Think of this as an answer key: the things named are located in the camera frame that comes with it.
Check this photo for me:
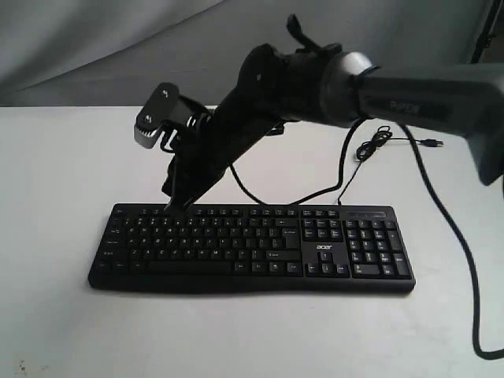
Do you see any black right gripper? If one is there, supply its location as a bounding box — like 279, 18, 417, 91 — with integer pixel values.
162, 88, 284, 216

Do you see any black acer keyboard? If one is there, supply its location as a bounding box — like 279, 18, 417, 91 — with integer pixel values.
87, 203, 416, 295

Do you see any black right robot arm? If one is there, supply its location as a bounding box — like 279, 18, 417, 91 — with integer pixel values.
163, 16, 503, 214

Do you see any grey backdrop cloth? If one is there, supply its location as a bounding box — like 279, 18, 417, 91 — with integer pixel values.
1, 1, 503, 106

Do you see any black stand pole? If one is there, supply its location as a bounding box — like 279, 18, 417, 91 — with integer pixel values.
469, 0, 503, 64

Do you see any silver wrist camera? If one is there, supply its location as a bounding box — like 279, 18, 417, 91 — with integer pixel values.
134, 83, 180, 149

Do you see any black USB cable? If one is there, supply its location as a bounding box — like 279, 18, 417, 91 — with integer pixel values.
336, 125, 445, 207

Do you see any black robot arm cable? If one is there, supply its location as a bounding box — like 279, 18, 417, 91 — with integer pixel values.
158, 98, 504, 361

